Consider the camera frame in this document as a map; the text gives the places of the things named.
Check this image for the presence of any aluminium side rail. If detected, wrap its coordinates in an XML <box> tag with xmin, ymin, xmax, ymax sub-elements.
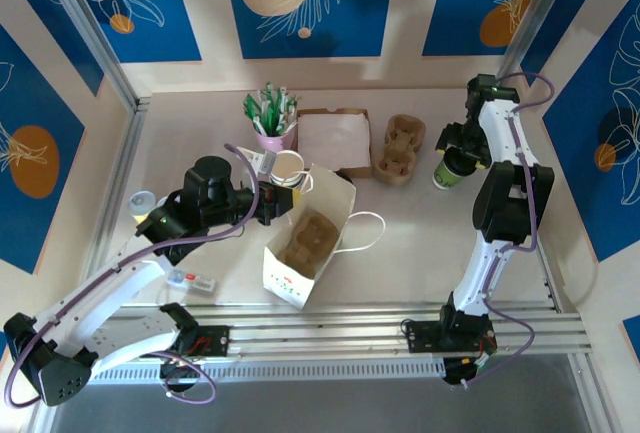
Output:
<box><xmin>488</xmin><ymin>92</ymin><xmax>564</xmax><ymax>312</ymax></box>
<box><xmin>79</xmin><ymin>97</ymin><xmax>151</xmax><ymax>304</ymax></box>

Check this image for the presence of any black plastic cup lid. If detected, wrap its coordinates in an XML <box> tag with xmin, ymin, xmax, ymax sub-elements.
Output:
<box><xmin>443</xmin><ymin>148</ymin><xmax>479</xmax><ymax>175</ymax></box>

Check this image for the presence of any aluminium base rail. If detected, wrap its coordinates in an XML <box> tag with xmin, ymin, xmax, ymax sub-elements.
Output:
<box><xmin>114</xmin><ymin>302</ymin><xmax>586</xmax><ymax>354</ymax></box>

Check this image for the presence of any brown cardboard napkin box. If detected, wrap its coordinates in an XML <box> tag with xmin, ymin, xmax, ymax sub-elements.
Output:
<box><xmin>295</xmin><ymin>107</ymin><xmax>375</xmax><ymax>180</ymax></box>

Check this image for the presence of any aluminium frame post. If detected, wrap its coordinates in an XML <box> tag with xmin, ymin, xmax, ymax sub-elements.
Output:
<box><xmin>27</xmin><ymin>0</ymin><xmax>146</xmax><ymax>112</ymax></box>
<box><xmin>489</xmin><ymin>0</ymin><xmax>581</xmax><ymax>102</ymax></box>

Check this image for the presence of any slotted grey cable duct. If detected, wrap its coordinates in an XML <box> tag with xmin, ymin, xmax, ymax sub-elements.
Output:
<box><xmin>89</xmin><ymin>357</ymin><xmax>446</xmax><ymax>384</ymax></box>

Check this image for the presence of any green paper coffee cup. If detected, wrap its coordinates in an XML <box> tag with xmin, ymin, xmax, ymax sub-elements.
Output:
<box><xmin>432</xmin><ymin>150</ymin><xmax>476</xmax><ymax>191</ymax></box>

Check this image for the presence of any yellow label creamer cup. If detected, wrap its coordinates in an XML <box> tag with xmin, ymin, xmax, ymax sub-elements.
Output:
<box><xmin>128</xmin><ymin>190</ymin><xmax>157</xmax><ymax>227</ymax></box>

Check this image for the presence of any white printed paper bag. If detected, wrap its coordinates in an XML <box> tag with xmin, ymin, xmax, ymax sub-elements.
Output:
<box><xmin>263</xmin><ymin>162</ymin><xmax>387</xmax><ymax>310</ymax></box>

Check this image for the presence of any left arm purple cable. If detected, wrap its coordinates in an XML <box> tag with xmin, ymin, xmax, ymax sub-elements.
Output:
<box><xmin>4</xmin><ymin>142</ymin><xmax>261</xmax><ymax>410</ymax></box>

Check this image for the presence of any clear packet with red label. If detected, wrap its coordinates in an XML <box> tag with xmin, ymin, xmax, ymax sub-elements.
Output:
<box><xmin>167</xmin><ymin>267</ymin><xmax>221</xmax><ymax>295</ymax></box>

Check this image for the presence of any stack of brown striped cups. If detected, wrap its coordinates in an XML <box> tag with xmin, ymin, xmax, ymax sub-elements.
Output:
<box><xmin>269</xmin><ymin>149</ymin><xmax>307</xmax><ymax>189</ymax></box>

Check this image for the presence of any green white wrapped straw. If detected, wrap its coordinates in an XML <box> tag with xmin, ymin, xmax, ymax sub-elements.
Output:
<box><xmin>276</xmin><ymin>85</ymin><xmax>289</xmax><ymax>129</ymax></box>
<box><xmin>262</xmin><ymin>81</ymin><xmax>276</xmax><ymax>129</ymax></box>
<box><xmin>284</xmin><ymin>94</ymin><xmax>301</xmax><ymax>132</ymax></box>
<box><xmin>243</xmin><ymin>92</ymin><xmax>266</xmax><ymax>134</ymax></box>

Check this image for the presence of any pink straw holder cup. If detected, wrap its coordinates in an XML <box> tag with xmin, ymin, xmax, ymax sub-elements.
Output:
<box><xmin>254</xmin><ymin>120</ymin><xmax>300</xmax><ymax>152</ymax></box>

